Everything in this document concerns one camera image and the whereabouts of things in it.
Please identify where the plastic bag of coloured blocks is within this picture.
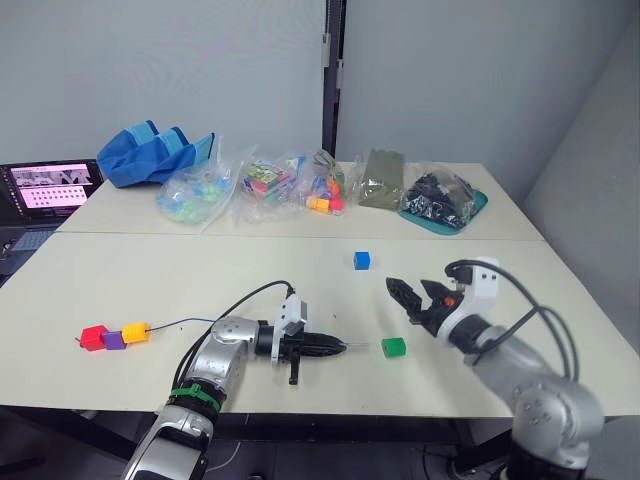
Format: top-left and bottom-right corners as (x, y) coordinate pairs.
(284, 149), (349, 219)

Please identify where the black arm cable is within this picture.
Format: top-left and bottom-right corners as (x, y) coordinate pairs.
(172, 280), (296, 396)
(444, 258), (581, 384)

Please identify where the blue fabric bag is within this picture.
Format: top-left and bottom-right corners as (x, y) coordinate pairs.
(96, 120), (216, 189)

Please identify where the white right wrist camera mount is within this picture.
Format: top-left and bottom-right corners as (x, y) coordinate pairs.
(443, 256), (502, 342)

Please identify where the black table frame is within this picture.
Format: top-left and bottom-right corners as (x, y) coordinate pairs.
(0, 403), (516, 476)

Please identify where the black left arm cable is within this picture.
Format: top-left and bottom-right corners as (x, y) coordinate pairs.
(172, 280), (296, 396)

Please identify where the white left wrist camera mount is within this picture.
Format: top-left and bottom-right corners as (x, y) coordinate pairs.
(271, 294), (310, 364)

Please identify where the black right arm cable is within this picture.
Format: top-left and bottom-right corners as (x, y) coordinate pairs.
(444, 258), (581, 384)

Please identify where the plastic bag of black parts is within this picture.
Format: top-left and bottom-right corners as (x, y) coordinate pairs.
(399, 164), (479, 229)

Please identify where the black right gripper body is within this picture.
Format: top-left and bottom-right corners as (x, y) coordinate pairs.
(408, 293), (464, 342)

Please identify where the yellow block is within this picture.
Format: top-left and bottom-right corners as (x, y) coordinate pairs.
(121, 322), (152, 345)

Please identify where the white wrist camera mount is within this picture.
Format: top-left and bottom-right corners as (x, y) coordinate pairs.
(271, 294), (310, 364)
(443, 256), (502, 342)

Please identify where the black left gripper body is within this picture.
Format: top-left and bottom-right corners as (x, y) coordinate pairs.
(277, 327), (310, 387)

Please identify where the teal tray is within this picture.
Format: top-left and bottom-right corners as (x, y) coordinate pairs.
(398, 185), (491, 236)

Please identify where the green left arm strap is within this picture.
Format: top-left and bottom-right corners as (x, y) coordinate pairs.
(167, 382), (224, 414)

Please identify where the black laptop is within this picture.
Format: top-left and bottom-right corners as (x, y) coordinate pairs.
(0, 158), (105, 275)

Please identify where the black vertical post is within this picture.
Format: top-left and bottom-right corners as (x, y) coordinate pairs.
(318, 0), (348, 162)

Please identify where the plastic bag of green pieces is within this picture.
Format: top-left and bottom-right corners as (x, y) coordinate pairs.
(154, 149), (242, 230)

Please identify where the plastic bag of colourful boxes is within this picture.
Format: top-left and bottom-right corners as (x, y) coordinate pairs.
(228, 145), (301, 226)

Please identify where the olive green cloth in bag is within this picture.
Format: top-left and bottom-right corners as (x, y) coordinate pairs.
(351, 147), (406, 210)

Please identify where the red block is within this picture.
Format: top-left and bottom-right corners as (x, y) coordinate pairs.
(80, 325), (109, 353)

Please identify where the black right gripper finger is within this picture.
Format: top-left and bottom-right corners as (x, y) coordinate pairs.
(385, 276), (422, 321)
(419, 278), (454, 307)

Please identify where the white floor cable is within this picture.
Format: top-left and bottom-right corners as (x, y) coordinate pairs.
(205, 441), (242, 472)

